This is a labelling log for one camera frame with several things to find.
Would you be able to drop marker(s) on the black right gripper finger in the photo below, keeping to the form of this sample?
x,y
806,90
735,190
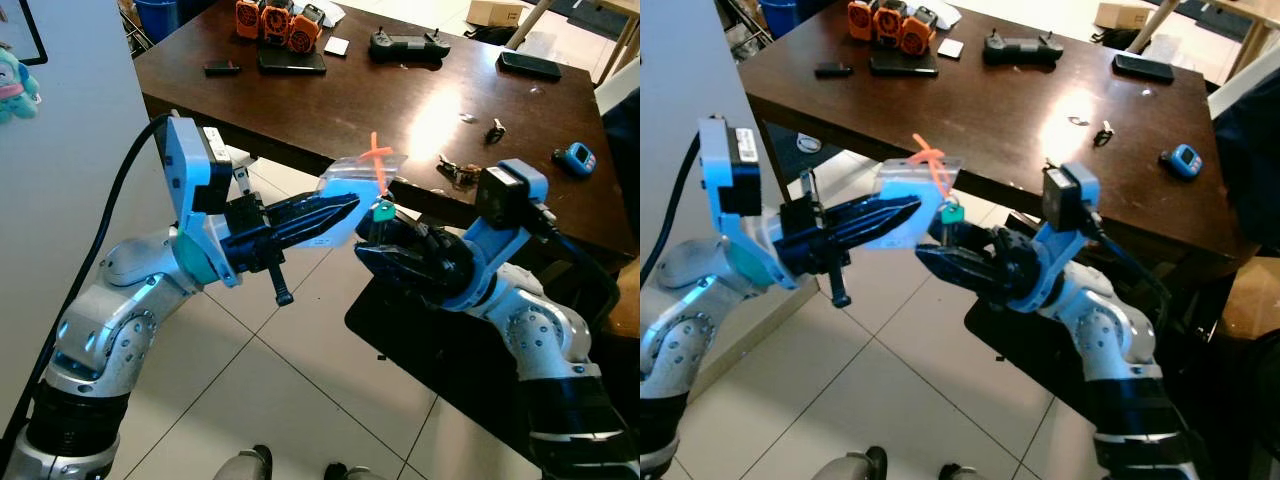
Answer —
x,y
395,232
392,268
958,235
950,268

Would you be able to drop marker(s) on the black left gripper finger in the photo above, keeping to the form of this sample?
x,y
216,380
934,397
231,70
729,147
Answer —
x,y
870,210
310,207
862,238
305,236

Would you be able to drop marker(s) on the green headed key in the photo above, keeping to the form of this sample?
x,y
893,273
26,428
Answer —
x,y
384,211
952,213

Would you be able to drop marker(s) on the clear key tag orange tie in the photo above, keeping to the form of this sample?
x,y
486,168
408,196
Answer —
x,y
905,178
345,175

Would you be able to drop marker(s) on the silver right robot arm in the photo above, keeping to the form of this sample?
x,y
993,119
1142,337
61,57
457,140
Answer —
x,y
545,335
1105,335

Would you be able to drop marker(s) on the brown key bunch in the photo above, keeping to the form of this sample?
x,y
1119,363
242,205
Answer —
x,y
460,175

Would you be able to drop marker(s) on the dark brown wooden table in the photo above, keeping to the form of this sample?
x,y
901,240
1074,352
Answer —
x,y
400,95
1000,95

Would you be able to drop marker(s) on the black headed key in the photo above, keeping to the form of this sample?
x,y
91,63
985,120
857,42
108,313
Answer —
x,y
496,130
1103,133

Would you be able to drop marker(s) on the small black remote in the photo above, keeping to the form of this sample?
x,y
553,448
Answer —
x,y
834,71
222,69

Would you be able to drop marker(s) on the flat black charger tray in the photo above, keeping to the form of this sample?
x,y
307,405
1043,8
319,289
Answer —
x,y
900,66
290,63

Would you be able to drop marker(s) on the small white square box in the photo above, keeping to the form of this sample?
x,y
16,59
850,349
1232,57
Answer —
x,y
337,46
950,49

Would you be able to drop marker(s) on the orange black battery pack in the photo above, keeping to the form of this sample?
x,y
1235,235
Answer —
x,y
274,22
860,20
305,30
248,20
917,33
888,24

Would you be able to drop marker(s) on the black handheld controller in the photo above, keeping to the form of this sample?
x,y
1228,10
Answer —
x,y
410,48
1022,50

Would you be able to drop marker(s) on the white paper sheet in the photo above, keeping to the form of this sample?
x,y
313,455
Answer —
x,y
335,12
947,14

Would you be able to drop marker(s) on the dark blue armchair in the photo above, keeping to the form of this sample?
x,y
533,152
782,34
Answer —
x,y
625,150
1250,150

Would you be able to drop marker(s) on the grey right robot foot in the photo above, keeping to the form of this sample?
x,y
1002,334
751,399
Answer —
x,y
360,473
965,474

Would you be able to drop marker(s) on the grey robot foot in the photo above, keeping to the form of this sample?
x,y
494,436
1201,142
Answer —
x,y
245,467
965,474
360,473
850,468

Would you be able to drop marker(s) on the black phone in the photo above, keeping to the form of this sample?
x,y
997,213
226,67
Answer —
x,y
530,66
1143,68

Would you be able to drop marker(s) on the blue plastic bucket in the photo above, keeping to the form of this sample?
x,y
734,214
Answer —
x,y
780,15
158,18

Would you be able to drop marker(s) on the grey left robot foot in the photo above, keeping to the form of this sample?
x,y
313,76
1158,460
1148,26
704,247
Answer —
x,y
245,467
850,468

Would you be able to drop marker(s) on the cardboard box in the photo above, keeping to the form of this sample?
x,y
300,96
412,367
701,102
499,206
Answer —
x,y
495,13
1123,14

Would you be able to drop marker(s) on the teal plush toy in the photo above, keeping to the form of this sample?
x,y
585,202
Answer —
x,y
15,85

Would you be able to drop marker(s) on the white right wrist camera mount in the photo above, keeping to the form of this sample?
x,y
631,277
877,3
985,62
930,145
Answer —
x,y
1055,250
485,250

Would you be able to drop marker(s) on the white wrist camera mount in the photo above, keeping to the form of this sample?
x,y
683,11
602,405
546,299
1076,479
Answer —
x,y
1055,250
185,160
715,165
485,250

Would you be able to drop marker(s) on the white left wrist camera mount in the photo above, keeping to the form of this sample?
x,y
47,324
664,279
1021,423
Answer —
x,y
715,165
185,160

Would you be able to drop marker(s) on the black wall frame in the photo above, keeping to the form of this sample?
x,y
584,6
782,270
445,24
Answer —
x,y
40,40

